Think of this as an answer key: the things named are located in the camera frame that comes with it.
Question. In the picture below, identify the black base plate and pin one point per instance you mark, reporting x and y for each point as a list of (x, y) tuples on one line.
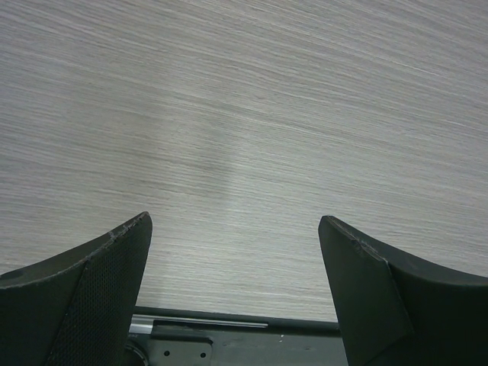
[(284, 342)]

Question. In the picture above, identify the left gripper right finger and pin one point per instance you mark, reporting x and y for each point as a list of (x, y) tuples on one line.
[(395, 308)]

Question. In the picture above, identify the aluminium rail bar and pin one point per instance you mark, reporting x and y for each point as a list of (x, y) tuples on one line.
[(147, 326)]

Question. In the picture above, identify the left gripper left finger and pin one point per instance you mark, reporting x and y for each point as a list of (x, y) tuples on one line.
[(75, 308)]

